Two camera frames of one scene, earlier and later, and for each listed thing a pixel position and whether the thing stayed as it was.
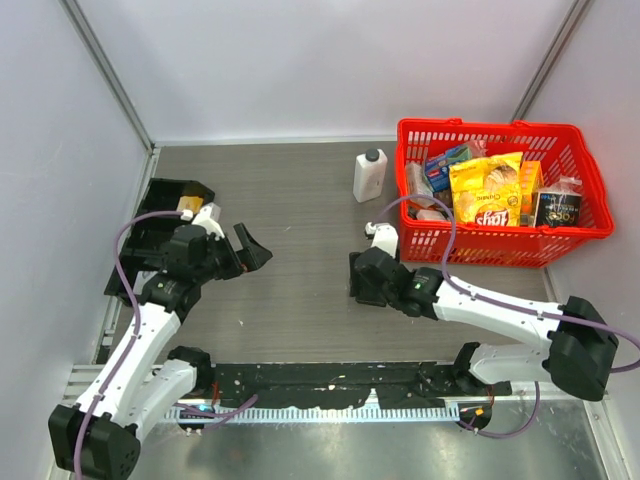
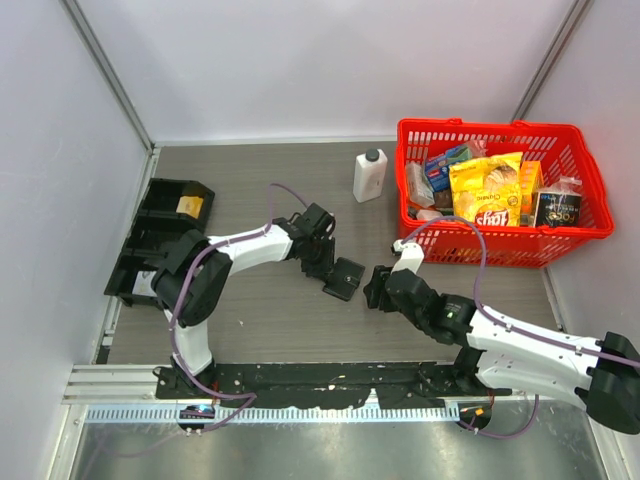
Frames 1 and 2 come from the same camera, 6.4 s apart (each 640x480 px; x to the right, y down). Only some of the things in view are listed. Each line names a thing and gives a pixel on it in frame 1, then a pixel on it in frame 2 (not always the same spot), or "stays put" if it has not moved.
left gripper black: (252, 256) → (321, 271)
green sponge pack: (460, 153) stays put
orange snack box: (531, 183) stays put
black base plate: (296, 385) stays put
